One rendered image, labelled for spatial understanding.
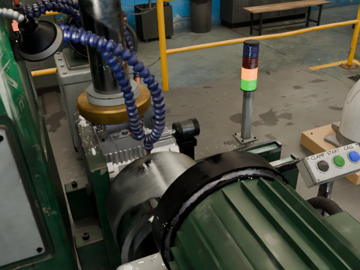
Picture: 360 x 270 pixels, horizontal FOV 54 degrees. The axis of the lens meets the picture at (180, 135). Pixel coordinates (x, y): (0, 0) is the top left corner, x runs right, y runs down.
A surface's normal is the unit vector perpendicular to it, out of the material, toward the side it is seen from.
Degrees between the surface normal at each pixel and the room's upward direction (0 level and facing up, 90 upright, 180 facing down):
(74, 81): 90
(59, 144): 0
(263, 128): 0
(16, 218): 90
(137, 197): 32
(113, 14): 90
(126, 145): 90
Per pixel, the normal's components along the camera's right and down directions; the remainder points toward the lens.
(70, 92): 0.37, 0.47
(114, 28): 0.74, 0.33
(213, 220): -0.52, -0.61
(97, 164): -0.04, -0.86
